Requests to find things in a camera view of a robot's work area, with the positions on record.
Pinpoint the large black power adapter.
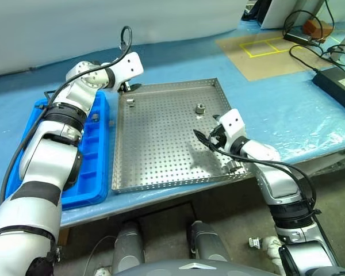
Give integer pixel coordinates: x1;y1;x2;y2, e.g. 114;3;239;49
312;67;345;113

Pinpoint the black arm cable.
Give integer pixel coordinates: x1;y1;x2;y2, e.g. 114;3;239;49
208;135;323;219
0;25;133;205

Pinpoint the brown cardboard mat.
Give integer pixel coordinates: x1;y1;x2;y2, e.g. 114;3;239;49
214;30;339;82

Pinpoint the grey left robot leg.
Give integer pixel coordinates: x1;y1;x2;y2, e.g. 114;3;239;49
112;220;147;274

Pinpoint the brown block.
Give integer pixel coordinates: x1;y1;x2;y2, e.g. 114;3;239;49
302;18;334;37

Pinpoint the black bag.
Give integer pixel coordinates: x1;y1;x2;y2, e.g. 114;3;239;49
241;0;265;22

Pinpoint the blue compartment tray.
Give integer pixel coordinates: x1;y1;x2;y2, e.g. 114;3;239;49
5;91;110;210

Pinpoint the white panel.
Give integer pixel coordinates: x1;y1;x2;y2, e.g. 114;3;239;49
260;0;326;30

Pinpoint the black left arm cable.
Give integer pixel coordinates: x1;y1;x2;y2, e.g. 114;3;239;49
0;25;133;205

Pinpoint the perforated metal tray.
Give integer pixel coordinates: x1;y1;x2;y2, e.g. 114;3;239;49
111;77;254;194

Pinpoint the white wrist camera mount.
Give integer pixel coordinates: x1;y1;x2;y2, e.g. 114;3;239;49
111;52;144;89
218;108;246;144

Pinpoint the grey robot leg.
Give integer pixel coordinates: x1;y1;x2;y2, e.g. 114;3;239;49
112;220;147;274
186;220;232;264

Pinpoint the brown cardboard piece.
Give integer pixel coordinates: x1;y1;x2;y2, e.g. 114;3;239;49
57;227;71;246

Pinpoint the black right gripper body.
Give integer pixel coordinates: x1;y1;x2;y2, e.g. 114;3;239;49
208;123;228;152

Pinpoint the black adapter cable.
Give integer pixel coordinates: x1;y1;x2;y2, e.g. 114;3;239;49
289;45;320;73

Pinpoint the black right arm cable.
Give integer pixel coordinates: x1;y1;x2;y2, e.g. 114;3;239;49
208;135;323;219

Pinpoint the blue plastic table cover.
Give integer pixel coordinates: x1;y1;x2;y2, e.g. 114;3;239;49
0;20;345;228

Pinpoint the white backdrop sheet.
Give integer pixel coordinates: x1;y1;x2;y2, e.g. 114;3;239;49
0;0;248;79

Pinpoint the grey robot torso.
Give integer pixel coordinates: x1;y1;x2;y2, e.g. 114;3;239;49
110;258;279;276

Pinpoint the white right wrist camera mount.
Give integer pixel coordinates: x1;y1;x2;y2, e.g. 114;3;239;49
218;108;246;144

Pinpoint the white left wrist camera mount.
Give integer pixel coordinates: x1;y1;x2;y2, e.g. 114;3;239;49
111;52;144;89

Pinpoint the grey right robot leg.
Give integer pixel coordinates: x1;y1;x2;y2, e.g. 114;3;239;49
186;220;232;264

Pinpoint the small black power adapter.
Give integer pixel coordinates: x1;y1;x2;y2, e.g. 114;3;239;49
283;30;319;45

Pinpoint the black looped cable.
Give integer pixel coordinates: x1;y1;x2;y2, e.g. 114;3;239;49
283;10;324;44

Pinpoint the thin grey floor cable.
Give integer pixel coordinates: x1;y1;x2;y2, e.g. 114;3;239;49
83;235;117;276

